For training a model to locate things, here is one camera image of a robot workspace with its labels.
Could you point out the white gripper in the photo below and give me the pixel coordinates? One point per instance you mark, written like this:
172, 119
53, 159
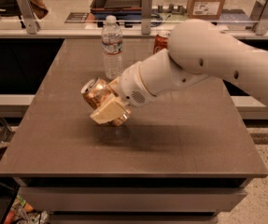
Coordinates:
131, 84

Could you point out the orange LaCroix can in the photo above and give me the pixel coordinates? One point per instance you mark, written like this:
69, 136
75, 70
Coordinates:
95, 93

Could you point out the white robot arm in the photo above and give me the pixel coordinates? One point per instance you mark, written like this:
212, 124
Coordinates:
196, 50

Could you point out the red Coca-Cola can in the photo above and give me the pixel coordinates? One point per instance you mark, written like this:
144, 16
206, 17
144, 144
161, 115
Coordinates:
161, 41

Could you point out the clear plastic water bottle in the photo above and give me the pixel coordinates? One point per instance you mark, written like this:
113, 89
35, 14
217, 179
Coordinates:
111, 37

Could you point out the grey open bin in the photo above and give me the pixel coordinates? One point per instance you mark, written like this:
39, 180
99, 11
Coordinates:
118, 0

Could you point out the grey table base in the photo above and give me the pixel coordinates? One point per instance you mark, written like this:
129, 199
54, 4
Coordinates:
133, 205

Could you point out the cardboard box with label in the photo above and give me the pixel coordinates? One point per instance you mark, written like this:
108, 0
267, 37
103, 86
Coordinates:
205, 9

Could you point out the colourful trash pile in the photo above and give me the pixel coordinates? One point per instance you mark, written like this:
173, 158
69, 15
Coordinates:
21, 212

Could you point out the grey metal bracket middle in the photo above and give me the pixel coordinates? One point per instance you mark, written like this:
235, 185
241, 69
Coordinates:
146, 6

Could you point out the grey metal bracket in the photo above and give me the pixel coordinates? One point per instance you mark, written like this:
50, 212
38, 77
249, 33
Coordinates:
261, 26
31, 25
146, 6

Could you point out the grey metal bracket left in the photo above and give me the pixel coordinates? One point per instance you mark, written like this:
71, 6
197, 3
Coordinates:
31, 25

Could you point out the grey metal bracket right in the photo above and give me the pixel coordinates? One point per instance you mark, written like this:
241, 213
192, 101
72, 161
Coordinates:
261, 26

